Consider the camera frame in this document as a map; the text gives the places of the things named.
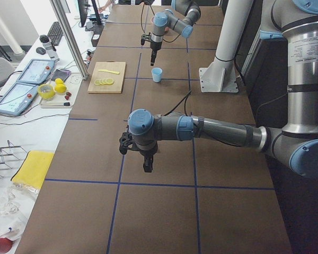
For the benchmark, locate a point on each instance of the water bottle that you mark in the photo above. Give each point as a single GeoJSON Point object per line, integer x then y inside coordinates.
{"type": "Point", "coordinates": [49, 47]}

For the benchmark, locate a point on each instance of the black keyboard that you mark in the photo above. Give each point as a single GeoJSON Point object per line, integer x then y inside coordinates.
{"type": "Point", "coordinates": [55, 33]}

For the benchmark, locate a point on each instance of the teach pendant near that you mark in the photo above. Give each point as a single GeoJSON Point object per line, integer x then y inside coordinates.
{"type": "Point", "coordinates": [18, 98]}

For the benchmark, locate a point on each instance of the whole lemon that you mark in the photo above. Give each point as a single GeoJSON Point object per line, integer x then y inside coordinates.
{"type": "Point", "coordinates": [60, 88]}
{"type": "Point", "coordinates": [59, 81]}

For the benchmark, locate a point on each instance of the yellow cloth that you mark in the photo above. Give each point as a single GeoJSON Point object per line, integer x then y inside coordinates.
{"type": "Point", "coordinates": [34, 169]}

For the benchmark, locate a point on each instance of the computer mouse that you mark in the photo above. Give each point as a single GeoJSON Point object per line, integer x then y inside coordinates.
{"type": "Point", "coordinates": [40, 51]}

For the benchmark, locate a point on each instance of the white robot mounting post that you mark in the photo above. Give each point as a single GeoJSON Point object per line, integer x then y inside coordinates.
{"type": "Point", "coordinates": [220, 76]}

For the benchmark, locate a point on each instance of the wire rack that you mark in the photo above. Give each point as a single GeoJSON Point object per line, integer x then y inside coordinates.
{"type": "Point", "coordinates": [11, 158]}

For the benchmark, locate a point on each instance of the yellow tape roll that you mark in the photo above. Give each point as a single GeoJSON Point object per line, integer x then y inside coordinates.
{"type": "Point", "coordinates": [46, 91]}

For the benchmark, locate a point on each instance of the black monitor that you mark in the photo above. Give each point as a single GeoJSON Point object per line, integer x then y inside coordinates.
{"type": "Point", "coordinates": [82, 9]}

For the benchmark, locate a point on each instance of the yellow plastic knife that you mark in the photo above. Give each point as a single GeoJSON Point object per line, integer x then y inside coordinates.
{"type": "Point", "coordinates": [109, 71]}

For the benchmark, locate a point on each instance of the teach pendant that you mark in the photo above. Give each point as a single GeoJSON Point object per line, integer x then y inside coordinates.
{"type": "Point", "coordinates": [18, 98]}
{"type": "Point", "coordinates": [36, 71]}

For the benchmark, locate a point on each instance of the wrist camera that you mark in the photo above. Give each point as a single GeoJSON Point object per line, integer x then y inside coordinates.
{"type": "Point", "coordinates": [126, 142]}
{"type": "Point", "coordinates": [146, 38]}

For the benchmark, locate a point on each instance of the bamboo cutting board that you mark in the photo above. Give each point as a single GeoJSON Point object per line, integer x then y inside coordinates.
{"type": "Point", "coordinates": [116, 87]}

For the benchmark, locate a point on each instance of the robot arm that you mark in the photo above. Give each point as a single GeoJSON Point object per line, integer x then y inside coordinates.
{"type": "Point", "coordinates": [167, 19]}
{"type": "Point", "coordinates": [295, 144]}

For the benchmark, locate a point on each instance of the aluminium frame post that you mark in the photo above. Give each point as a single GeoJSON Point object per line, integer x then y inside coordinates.
{"type": "Point", "coordinates": [71, 42]}

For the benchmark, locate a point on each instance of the purple grey cloth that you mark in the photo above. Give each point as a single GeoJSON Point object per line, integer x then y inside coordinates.
{"type": "Point", "coordinates": [63, 74]}

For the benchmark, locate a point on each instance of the light blue paper cup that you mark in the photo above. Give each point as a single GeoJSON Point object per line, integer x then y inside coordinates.
{"type": "Point", "coordinates": [157, 74]}

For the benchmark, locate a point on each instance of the teach pendant far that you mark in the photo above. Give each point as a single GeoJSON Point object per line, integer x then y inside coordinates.
{"type": "Point", "coordinates": [36, 71]}

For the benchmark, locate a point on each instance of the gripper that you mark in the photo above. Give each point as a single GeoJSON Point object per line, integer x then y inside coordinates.
{"type": "Point", "coordinates": [155, 46]}
{"type": "Point", "coordinates": [147, 153]}

